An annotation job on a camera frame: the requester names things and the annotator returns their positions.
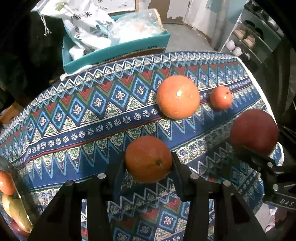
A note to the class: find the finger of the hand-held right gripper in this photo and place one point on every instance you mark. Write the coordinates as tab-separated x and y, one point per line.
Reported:
288	134
259	158

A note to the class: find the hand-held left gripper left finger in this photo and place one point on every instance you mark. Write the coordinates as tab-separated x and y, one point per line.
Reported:
116	177

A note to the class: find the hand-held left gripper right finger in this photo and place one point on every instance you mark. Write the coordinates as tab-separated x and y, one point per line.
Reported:
179	177

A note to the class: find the red apple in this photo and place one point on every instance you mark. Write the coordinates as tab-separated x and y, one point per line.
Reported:
254	129
16	233

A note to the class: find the large orange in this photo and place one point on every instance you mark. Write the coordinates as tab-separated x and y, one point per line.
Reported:
148	157
178	97

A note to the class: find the small orange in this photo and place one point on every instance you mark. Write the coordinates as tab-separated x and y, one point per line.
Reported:
220	97
5	183

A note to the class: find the dark glass bowl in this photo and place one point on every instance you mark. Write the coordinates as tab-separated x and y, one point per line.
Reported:
4	165

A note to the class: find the yellow pear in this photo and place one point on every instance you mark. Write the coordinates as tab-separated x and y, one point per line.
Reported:
5	205

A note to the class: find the patterned blue tablecloth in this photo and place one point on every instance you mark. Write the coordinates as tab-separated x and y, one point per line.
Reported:
92	129

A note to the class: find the white shoe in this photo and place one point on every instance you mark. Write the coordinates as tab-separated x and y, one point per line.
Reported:
231	44
238	51

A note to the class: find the beige shoe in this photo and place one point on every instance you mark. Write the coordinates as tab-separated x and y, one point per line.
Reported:
240	33
249	41

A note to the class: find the shoe rack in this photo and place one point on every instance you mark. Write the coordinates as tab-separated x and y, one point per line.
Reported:
261	34

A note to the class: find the teal cardboard box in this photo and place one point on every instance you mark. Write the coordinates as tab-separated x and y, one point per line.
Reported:
120	53

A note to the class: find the clear plastic bag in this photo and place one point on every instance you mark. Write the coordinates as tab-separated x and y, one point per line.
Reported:
136	25

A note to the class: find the black coat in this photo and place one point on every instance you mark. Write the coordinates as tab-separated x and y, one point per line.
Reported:
27	46

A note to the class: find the white printed rice bag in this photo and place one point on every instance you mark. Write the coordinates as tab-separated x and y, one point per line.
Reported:
81	20

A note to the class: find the white perforated crate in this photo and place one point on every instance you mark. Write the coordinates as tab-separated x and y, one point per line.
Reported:
115	4

